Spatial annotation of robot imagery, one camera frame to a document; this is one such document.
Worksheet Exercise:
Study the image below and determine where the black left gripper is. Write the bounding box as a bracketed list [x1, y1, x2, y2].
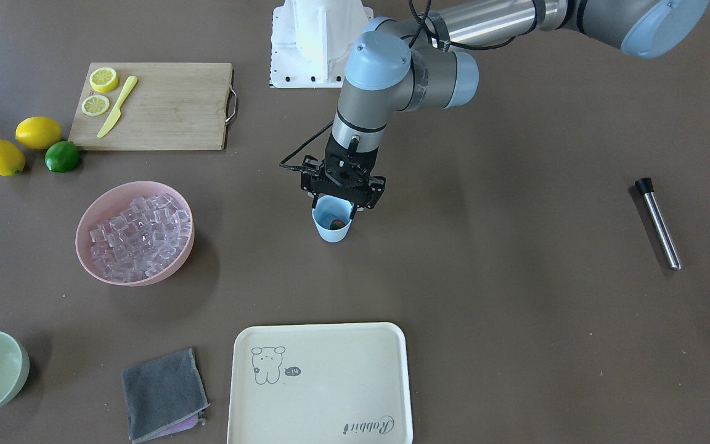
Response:
[300, 136, 386, 220]

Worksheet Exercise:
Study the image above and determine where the steel muddler black tip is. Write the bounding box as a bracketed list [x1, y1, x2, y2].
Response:
[634, 177, 682, 271]

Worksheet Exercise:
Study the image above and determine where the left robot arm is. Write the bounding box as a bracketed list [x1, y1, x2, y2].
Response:
[293, 1, 708, 222]

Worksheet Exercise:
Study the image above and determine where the light blue plastic cup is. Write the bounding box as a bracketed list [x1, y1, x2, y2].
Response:
[312, 195, 352, 242]

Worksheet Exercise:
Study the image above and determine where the clear ice cube pile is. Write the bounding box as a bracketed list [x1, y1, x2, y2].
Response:
[88, 193, 193, 284]

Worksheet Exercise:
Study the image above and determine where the cream rabbit serving tray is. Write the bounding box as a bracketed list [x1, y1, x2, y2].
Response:
[226, 321, 414, 443]

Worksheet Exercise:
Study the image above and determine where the wooden cutting board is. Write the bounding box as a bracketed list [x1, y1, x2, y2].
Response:
[67, 62, 237, 151]

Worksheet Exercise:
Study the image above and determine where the pink bowl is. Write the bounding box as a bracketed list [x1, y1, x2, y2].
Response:
[75, 181, 195, 287]

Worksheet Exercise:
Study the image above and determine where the yellow plastic knife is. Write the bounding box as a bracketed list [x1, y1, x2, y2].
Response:
[97, 75, 138, 138]

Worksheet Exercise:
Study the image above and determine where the grey folded cloth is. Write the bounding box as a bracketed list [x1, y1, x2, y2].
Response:
[121, 347, 210, 443]

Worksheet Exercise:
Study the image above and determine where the lower lemon half slice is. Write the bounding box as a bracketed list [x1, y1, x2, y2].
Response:
[81, 94, 110, 117]

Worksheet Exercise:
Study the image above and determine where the lemon half slice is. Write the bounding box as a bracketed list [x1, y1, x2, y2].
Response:
[88, 67, 119, 93]
[81, 94, 110, 117]

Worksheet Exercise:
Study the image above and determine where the upper lemon half slice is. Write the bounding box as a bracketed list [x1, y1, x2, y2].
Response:
[88, 67, 119, 93]

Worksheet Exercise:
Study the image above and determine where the green lime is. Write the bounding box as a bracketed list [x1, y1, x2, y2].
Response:
[44, 141, 81, 173]

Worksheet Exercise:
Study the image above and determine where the far yellow lemon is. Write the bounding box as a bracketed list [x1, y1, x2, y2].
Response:
[16, 116, 62, 150]

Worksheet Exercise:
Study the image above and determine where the yellow lemon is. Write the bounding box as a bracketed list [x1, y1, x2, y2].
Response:
[16, 116, 62, 150]
[0, 139, 26, 176]

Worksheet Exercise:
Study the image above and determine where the near yellow lemon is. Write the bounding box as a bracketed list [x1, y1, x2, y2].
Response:
[0, 139, 26, 176]

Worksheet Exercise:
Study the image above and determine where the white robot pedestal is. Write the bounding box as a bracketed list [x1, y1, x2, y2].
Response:
[271, 0, 375, 81]

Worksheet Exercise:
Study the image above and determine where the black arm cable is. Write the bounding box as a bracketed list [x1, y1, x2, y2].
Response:
[279, 0, 516, 173]

